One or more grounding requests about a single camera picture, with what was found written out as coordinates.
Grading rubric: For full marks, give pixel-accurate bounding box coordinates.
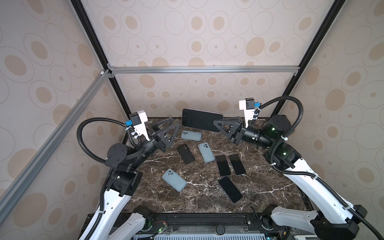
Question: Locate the black phone purple edge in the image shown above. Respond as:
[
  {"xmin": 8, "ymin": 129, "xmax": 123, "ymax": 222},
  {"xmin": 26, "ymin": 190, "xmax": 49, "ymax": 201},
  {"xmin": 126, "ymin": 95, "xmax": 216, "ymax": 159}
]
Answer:
[{"xmin": 182, "ymin": 109, "xmax": 224, "ymax": 132}]

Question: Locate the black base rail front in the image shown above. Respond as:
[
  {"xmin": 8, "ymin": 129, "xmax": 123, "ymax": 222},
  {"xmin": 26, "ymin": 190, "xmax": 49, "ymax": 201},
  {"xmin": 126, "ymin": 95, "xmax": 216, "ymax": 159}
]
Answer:
[{"xmin": 78, "ymin": 212, "xmax": 337, "ymax": 240}]

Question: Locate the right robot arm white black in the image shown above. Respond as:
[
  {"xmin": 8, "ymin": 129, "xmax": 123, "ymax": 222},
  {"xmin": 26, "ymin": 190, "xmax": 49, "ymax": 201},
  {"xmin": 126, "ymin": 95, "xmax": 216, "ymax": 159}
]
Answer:
[{"xmin": 213, "ymin": 96, "xmax": 383, "ymax": 240}]

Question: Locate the black phone middle right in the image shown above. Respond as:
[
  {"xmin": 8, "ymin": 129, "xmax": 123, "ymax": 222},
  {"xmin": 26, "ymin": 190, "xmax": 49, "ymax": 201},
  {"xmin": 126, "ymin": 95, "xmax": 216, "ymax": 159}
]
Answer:
[{"xmin": 229, "ymin": 154, "xmax": 246, "ymax": 175}]

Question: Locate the horizontal aluminium rail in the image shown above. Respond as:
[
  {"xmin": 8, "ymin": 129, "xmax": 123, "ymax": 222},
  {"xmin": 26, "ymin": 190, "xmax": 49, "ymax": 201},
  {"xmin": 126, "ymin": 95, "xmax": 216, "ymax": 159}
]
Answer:
[{"xmin": 111, "ymin": 66, "xmax": 300, "ymax": 74}]

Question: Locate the light blue case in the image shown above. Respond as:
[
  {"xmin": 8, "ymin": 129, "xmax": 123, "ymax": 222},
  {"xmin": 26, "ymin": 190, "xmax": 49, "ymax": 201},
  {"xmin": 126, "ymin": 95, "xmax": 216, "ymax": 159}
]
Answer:
[
  {"xmin": 198, "ymin": 143, "xmax": 215, "ymax": 163},
  {"xmin": 162, "ymin": 169, "xmax": 187, "ymax": 192},
  {"xmin": 181, "ymin": 131, "xmax": 202, "ymax": 142}
]

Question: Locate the left diagonal aluminium rail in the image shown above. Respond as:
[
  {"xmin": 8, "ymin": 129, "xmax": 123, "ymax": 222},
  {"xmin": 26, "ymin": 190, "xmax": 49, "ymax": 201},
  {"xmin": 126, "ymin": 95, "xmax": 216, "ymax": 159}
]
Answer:
[{"xmin": 1, "ymin": 69, "xmax": 112, "ymax": 225}]

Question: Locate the black phone case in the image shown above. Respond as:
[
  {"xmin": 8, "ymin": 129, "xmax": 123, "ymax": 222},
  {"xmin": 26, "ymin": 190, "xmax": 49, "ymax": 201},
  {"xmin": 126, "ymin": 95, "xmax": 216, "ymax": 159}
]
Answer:
[{"xmin": 177, "ymin": 144, "xmax": 196, "ymax": 165}]

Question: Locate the right black frame post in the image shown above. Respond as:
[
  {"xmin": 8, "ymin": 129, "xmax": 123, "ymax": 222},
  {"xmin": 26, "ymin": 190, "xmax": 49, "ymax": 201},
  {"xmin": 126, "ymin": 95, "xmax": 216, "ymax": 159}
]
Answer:
[{"xmin": 269, "ymin": 0, "xmax": 346, "ymax": 121}]

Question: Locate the black phone front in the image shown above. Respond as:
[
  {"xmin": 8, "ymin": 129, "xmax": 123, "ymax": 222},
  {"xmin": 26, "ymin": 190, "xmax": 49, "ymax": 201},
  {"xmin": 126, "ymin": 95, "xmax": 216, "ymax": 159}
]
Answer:
[{"xmin": 219, "ymin": 177, "xmax": 243, "ymax": 203}]

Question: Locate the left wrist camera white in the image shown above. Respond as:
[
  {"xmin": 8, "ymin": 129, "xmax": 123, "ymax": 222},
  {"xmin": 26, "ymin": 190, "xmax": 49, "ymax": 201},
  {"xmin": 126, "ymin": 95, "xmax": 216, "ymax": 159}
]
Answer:
[{"xmin": 125, "ymin": 110, "xmax": 150, "ymax": 141}]

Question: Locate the left black frame post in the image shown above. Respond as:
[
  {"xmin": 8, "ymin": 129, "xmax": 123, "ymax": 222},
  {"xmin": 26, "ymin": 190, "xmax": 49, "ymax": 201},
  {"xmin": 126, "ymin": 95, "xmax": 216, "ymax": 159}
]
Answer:
[{"xmin": 70, "ymin": 0, "xmax": 131, "ymax": 116}]

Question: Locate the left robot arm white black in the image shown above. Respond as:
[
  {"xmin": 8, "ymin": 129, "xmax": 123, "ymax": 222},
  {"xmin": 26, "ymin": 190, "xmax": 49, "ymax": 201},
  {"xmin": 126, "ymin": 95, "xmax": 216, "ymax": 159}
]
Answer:
[{"xmin": 77, "ymin": 118, "xmax": 180, "ymax": 240}]

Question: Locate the black phone middle left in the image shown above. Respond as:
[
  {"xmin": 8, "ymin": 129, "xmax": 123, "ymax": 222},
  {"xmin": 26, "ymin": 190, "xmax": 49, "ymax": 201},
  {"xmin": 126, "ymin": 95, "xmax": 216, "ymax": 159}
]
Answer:
[{"xmin": 216, "ymin": 155, "xmax": 231, "ymax": 177}]

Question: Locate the black frame post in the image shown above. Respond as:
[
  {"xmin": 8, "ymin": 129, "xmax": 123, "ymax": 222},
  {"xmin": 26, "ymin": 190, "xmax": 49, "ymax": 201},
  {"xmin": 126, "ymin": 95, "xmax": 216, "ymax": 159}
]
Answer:
[
  {"xmin": 70, "ymin": 0, "xmax": 131, "ymax": 116},
  {"xmin": 269, "ymin": 0, "xmax": 346, "ymax": 121}
]

